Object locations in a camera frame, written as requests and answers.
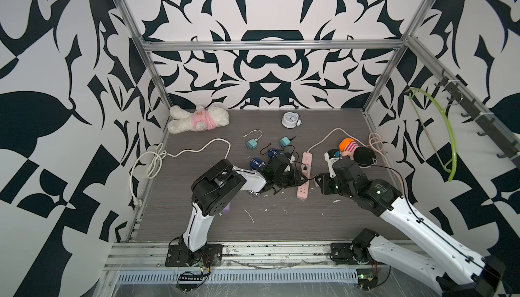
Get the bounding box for blue electric shaver white stripes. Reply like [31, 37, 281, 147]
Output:
[249, 158, 265, 171]

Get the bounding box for teal usb charger plug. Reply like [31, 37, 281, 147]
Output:
[279, 137, 296, 148]

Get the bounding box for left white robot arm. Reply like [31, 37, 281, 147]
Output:
[179, 154, 308, 254]

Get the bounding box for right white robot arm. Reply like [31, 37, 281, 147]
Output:
[316, 154, 505, 296]

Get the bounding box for pink power strip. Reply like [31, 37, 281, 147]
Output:
[297, 152, 312, 200]

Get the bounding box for small white alarm clock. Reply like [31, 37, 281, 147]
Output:
[281, 112, 301, 129]

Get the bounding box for green plastic hanger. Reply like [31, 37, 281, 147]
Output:
[406, 87, 459, 183]

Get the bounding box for white plush toy pink outfit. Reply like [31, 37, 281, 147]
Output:
[167, 106, 230, 134]

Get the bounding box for pink power strip cable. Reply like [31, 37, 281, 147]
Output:
[306, 127, 403, 184]

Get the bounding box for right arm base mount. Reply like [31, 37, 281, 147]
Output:
[329, 229, 387, 265]

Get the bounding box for white power strip cable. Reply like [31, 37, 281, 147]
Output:
[129, 138, 232, 208]

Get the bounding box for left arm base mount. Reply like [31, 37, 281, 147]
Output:
[165, 237, 223, 267]

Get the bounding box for black wall hook rack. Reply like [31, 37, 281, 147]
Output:
[436, 69, 519, 168]

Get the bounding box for aluminium frame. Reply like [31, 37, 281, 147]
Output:
[115, 0, 519, 267]

